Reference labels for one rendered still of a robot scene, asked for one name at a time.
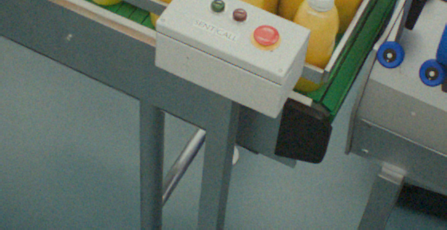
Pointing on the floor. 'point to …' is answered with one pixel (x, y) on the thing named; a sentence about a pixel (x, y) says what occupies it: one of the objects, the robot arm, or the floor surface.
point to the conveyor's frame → (149, 85)
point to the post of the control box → (217, 160)
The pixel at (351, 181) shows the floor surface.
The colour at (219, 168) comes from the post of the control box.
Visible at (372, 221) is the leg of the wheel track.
